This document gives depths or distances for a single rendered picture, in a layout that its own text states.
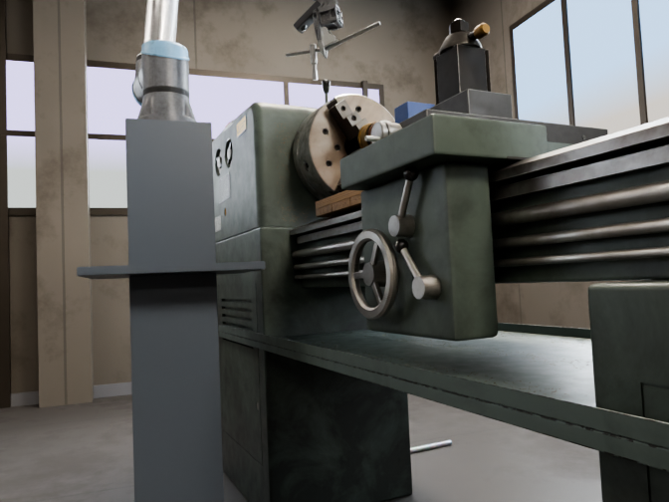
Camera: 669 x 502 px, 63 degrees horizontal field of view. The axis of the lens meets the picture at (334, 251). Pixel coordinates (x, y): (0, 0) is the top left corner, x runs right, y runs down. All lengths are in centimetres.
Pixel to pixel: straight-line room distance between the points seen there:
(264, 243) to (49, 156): 255
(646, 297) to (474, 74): 61
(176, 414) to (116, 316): 266
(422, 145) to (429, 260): 18
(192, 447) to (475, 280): 83
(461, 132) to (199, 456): 97
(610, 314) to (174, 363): 99
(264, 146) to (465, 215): 95
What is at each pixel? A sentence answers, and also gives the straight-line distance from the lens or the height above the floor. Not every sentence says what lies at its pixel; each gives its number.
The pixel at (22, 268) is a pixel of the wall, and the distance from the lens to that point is 407.
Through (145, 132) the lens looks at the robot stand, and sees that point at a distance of 141.
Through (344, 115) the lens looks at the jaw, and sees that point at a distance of 158.
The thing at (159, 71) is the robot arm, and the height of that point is 124.
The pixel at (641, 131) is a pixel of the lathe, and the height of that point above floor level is 85.
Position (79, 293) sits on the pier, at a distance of 387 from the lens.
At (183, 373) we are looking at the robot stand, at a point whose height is 50.
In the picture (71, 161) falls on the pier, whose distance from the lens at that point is 397.
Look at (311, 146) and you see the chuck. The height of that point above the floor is 107.
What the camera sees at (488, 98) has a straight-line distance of 105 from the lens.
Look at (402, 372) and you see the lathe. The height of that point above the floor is 55.
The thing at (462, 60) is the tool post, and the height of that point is 109.
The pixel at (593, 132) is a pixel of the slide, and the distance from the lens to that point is 120.
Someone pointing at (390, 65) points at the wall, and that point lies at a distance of 479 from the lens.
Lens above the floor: 70
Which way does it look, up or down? 3 degrees up
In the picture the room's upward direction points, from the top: 3 degrees counter-clockwise
